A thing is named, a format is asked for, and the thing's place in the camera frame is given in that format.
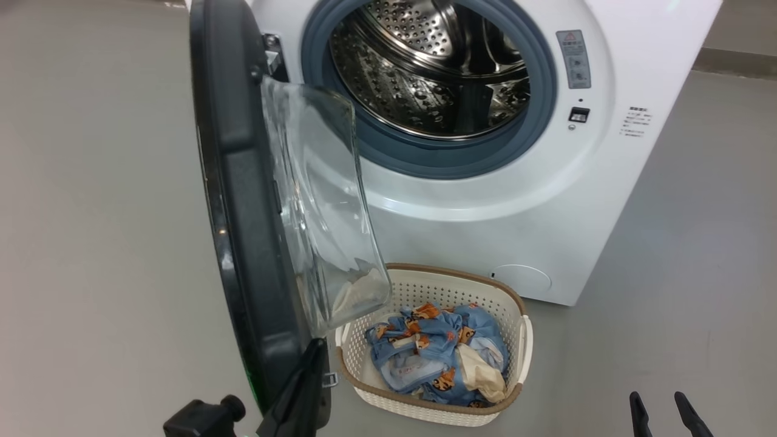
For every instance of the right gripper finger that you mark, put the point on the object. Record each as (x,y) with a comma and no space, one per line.
(692,419)
(640,422)

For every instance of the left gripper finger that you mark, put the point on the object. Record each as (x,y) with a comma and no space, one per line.
(300,406)

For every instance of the blue cartoon print garment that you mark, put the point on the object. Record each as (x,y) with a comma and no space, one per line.
(425,331)
(437,379)

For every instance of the black round glass washer door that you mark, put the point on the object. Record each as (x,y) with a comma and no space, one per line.
(243,212)

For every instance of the white front-load washing machine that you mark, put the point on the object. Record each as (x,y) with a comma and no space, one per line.
(485,230)

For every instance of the grey rubber door gasket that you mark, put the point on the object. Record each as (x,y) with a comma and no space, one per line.
(425,155)

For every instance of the metal door hinge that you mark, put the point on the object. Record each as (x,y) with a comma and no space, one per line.
(273,57)

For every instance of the stainless steel washing machine drum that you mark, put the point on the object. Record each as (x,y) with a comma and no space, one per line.
(413,67)

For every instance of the cream laundry basket brown rim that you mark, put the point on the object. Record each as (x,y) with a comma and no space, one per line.
(358,376)

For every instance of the round white filter cover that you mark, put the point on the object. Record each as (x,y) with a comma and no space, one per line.
(522,278)

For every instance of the grey warning label sticker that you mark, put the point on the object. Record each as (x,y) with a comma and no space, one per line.
(573,60)

